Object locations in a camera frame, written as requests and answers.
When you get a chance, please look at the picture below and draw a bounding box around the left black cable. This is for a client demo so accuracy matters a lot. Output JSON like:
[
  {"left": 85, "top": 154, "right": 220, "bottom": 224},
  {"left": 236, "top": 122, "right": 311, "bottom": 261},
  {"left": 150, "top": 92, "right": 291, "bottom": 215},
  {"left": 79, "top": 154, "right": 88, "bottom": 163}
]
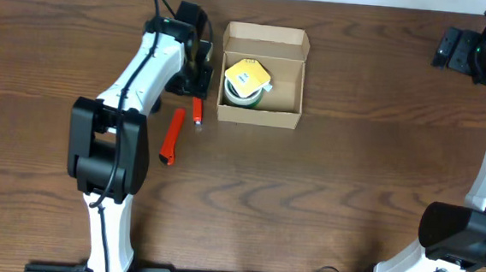
[{"left": 82, "top": 0, "right": 217, "bottom": 272}]

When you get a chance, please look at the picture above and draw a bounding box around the orange lighter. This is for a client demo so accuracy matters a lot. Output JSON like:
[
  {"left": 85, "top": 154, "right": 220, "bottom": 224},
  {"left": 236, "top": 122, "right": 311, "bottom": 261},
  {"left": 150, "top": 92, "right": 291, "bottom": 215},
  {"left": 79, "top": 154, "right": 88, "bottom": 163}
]
[{"left": 193, "top": 98, "right": 204, "bottom": 125}]

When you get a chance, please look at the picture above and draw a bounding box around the open cardboard box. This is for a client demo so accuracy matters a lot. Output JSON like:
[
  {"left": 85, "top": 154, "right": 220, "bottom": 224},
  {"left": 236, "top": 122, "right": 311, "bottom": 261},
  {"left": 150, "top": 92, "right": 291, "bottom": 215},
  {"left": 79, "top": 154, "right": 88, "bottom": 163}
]
[{"left": 216, "top": 21, "right": 310, "bottom": 129}]

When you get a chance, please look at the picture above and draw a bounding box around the black cone glue bottle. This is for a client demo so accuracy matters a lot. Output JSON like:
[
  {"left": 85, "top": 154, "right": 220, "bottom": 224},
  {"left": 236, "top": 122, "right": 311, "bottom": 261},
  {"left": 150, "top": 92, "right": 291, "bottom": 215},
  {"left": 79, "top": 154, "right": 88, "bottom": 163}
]
[{"left": 151, "top": 98, "right": 162, "bottom": 115}]

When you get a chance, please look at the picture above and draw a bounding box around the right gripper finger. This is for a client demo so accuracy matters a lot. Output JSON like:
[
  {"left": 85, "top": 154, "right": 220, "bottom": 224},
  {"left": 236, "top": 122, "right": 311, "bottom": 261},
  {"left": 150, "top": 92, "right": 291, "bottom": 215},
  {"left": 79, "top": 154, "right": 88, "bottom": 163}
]
[
  {"left": 430, "top": 27, "right": 462, "bottom": 68},
  {"left": 447, "top": 28, "right": 482, "bottom": 75}
]

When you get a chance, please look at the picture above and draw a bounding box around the yellow sticky note pad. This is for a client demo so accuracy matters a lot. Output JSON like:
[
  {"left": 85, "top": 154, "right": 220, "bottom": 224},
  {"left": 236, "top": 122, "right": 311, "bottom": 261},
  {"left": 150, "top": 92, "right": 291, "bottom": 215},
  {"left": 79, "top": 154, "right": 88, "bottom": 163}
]
[{"left": 225, "top": 58, "right": 273, "bottom": 98}]

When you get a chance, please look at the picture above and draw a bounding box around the white tape roll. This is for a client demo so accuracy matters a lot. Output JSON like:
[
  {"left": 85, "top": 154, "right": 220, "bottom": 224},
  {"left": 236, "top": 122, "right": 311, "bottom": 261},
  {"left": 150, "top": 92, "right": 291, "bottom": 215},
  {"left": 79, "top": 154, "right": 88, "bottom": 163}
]
[{"left": 224, "top": 79, "right": 264, "bottom": 108}]

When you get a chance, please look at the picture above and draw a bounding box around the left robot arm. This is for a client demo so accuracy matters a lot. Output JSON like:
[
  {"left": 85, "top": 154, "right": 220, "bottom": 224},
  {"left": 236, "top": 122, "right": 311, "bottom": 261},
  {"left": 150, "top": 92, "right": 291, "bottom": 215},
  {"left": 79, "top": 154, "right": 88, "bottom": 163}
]
[{"left": 67, "top": 2, "right": 213, "bottom": 272}]

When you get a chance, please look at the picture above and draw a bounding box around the green tape roll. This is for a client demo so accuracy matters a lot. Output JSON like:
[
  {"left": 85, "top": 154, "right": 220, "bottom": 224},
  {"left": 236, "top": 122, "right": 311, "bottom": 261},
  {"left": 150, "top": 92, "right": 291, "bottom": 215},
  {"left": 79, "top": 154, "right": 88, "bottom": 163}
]
[{"left": 223, "top": 90, "right": 264, "bottom": 109}]

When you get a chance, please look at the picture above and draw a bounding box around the orange utility knife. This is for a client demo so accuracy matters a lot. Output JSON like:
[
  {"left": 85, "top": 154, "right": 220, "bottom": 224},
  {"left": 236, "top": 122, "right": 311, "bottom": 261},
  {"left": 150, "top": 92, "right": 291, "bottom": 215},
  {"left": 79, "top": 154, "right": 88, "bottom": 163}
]
[{"left": 159, "top": 108, "right": 186, "bottom": 165}]

